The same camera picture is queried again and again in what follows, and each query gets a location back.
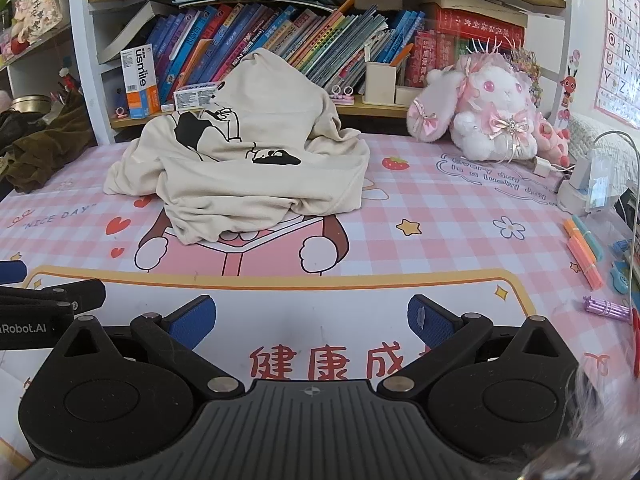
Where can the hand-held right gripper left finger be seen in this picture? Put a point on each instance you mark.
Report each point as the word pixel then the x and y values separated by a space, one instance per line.
pixel 192 317

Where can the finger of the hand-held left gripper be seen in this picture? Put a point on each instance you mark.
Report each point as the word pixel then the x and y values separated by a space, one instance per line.
pixel 12 271
pixel 75 294

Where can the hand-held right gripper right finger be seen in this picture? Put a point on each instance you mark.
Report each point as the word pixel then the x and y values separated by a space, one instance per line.
pixel 430 317

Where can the cream printed t-shirt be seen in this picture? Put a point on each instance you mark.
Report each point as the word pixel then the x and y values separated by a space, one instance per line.
pixel 300 125

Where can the brown velvet cloth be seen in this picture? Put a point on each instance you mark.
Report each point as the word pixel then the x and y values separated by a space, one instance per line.
pixel 50 150

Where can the bundle of pastel highlighters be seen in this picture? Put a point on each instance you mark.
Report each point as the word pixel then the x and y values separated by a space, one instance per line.
pixel 585 255

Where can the metal bowl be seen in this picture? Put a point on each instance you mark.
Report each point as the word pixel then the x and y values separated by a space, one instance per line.
pixel 30 102

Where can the bundle of purple pens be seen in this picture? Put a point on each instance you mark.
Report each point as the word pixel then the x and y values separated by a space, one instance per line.
pixel 605 307

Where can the white shelf unit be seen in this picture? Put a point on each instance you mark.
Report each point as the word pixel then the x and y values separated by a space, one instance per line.
pixel 30 67

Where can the red plastic tool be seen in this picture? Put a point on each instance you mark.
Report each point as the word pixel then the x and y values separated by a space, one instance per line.
pixel 636 327

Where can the wooden bookshelf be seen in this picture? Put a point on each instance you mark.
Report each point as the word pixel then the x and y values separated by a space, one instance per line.
pixel 380 110

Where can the pink white plush bunny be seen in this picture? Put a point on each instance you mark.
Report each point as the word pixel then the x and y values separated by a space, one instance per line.
pixel 495 110

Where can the flat white orange box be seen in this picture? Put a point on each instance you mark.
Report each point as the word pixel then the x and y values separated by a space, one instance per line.
pixel 192 96

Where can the small beige box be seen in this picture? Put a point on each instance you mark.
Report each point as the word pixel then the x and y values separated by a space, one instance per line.
pixel 407 96

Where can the tall white orange box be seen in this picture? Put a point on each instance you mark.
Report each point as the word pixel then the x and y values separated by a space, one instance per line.
pixel 140 80

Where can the beige pen holder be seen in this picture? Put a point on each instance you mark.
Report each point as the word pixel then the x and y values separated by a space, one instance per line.
pixel 380 82

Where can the white knitted cloth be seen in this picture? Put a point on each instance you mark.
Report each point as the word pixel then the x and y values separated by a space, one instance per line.
pixel 600 132

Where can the pink flower ornament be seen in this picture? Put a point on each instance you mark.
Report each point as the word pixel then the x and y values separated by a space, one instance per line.
pixel 35 7

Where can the colourful bead ornament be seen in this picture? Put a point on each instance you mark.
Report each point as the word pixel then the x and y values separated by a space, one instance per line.
pixel 530 67

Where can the row of colourful books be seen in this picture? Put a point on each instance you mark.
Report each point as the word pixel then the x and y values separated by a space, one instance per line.
pixel 280 30

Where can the red deer wall sticker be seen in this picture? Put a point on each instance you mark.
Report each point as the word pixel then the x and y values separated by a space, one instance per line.
pixel 567 90

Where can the alphabet wall poster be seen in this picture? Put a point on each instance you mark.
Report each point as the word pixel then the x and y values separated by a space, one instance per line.
pixel 620 35

